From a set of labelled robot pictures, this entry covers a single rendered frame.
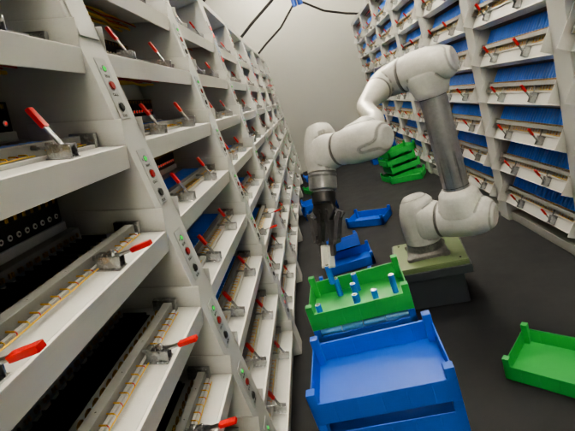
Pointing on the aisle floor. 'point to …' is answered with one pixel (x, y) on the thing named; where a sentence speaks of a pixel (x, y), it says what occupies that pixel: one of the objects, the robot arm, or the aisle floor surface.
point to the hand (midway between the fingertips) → (328, 256)
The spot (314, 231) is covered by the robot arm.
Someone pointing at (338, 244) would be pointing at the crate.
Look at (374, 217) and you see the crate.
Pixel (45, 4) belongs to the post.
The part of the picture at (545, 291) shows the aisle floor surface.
